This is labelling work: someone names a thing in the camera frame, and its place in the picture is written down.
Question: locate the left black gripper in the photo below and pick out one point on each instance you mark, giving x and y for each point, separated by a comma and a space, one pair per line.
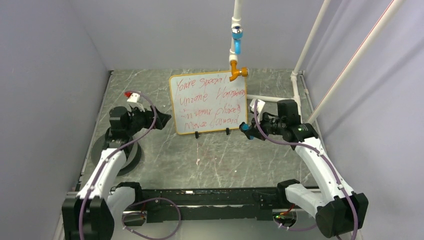
148, 115

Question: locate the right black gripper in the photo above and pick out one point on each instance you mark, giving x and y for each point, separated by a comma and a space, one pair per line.
255, 131

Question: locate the yellow framed whiteboard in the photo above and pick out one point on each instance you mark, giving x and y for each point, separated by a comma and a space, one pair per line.
208, 102

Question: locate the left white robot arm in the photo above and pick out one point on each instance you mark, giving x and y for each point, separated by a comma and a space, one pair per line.
93, 213

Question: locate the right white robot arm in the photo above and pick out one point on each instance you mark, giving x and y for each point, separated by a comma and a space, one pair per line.
337, 208

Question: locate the orange faucet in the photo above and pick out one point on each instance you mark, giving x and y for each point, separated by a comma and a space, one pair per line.
237, 72

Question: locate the blue pipe valve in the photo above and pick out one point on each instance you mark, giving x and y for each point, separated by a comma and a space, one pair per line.
237, 34

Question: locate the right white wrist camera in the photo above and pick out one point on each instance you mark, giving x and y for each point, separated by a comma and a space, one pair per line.
257, 105

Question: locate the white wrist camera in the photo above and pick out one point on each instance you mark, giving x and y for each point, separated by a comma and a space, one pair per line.
257, 105
134, 100

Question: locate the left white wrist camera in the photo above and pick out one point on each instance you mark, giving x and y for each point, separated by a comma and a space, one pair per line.
134, 100

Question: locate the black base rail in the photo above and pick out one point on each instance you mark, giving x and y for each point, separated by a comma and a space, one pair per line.
212, 202

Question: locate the aluminium frame rail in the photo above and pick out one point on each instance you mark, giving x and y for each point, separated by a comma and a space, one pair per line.
232, 208

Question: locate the white pvc pipe frame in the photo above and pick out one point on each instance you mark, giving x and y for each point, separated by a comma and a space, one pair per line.
369, 92

